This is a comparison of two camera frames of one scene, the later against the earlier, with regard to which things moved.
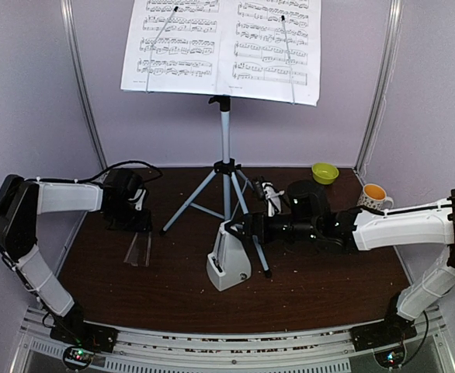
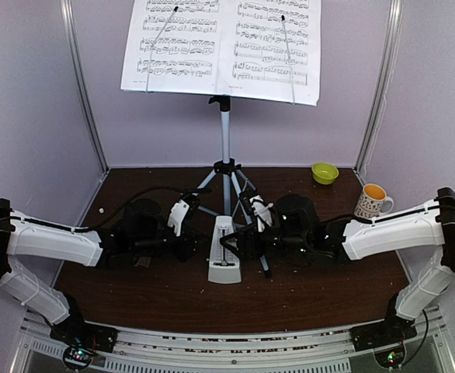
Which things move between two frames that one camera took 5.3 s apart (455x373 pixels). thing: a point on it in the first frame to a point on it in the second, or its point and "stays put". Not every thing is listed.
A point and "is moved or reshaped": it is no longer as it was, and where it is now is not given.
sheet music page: (175, 47) stays put
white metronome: (229, 264) is moved or reshaped
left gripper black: (142, 224) to (186, 249)
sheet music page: (270, 50) stays put
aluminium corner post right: (387, 72) stays put
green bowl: (324, 173) stays put
